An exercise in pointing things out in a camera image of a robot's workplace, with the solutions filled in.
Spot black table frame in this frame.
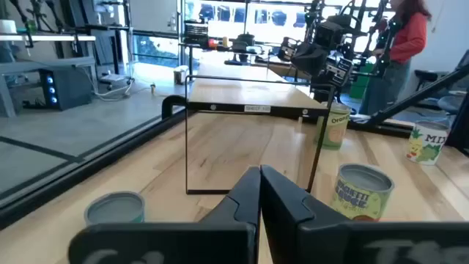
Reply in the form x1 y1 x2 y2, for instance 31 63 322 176
0 64 469 231

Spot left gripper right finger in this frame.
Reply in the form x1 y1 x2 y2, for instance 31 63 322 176
259 164 469 264

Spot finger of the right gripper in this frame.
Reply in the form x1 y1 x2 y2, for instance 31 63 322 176
292 43 313 76
309 43 329 76

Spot person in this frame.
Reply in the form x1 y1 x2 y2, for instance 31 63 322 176
358 0 433 117

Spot white desk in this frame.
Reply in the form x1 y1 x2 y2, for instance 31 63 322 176
0 34 97 43

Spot green oranges can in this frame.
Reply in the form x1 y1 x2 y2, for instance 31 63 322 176
314 102 352 151

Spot white cable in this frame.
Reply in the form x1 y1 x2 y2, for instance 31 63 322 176
93 78 135 103

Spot green bin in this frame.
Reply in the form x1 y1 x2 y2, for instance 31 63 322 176
349 62 374 100

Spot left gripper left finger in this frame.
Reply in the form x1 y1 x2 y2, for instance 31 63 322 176
67 166 262 264

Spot silver bin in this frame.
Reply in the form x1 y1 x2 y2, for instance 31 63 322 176
173 65 190 86

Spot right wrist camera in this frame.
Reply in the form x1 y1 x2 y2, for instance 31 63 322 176
314 20 346 48

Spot teal label can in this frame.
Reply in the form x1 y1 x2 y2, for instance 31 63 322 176
83 190 147 227

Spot black computer tower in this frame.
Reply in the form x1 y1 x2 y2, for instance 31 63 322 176
39 67 92 111

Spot black pot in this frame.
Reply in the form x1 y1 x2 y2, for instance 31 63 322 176
234 32 256 53

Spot spaghetti sauce can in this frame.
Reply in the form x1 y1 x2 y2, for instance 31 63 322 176
329 163 396 223

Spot wooden shelf with black frame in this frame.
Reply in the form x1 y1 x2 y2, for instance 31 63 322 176
184 60 336 195

